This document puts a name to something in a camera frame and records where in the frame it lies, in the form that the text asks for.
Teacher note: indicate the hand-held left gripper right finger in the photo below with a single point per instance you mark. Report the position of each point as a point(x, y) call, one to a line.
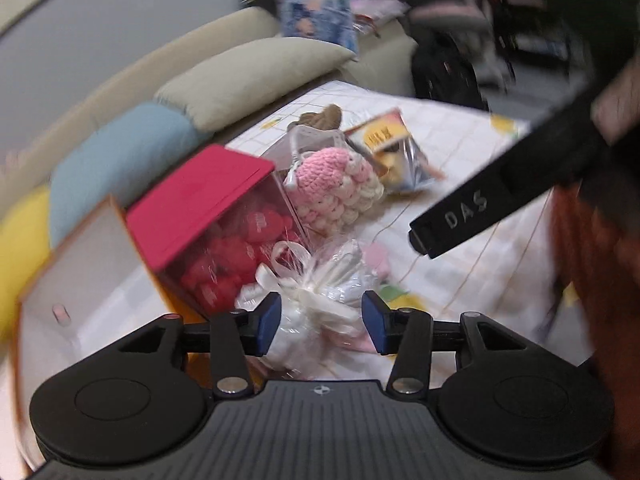
point(372, 322)

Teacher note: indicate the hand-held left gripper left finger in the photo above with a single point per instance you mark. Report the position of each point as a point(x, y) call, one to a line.
point(267, 322)

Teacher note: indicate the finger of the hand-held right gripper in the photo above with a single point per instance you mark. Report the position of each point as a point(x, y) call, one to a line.
point(465, 215)

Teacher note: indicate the white ribbon bundle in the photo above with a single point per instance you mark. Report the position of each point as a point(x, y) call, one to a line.
point(320, 285)

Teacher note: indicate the yellow snack packet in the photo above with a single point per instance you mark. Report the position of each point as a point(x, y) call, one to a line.
point(395, 160)

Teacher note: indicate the pink white crochet bag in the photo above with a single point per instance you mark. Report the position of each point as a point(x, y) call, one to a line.
point(325, 185)

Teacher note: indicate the orange cardboard box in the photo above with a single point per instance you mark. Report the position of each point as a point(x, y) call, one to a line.
point(100, 260)

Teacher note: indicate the person's right hand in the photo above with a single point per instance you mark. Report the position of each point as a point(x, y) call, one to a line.
point(622, 105)

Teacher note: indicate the white checked bed sheet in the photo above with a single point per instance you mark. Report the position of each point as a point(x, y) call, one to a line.
point(475, 285)

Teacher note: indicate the pile of red plush toys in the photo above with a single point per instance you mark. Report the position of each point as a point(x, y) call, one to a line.
point(235, 255)

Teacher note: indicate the person's orange fleece clothing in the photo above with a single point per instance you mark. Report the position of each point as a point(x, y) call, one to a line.
point(600, 310)

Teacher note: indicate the black backpack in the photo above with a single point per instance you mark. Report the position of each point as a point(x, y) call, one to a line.
point(445, 75)

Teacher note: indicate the clear box with red lid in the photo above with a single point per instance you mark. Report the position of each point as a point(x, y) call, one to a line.
point(200, 190)

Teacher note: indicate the brown plush toy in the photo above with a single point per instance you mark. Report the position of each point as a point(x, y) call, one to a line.
point(320, 117)

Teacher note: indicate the light blue cushion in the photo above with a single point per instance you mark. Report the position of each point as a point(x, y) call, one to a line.
point(115, 160)

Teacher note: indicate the beige cushion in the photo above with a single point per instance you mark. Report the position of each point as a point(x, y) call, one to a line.
point(250, 80)

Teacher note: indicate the yellow cushion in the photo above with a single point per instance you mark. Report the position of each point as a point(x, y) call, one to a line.
point(20, 260)

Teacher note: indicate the blue printed bag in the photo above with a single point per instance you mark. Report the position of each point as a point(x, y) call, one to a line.
point(315, 5)

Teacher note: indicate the beige sofa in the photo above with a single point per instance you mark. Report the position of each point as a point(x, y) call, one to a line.
point(240, 22)

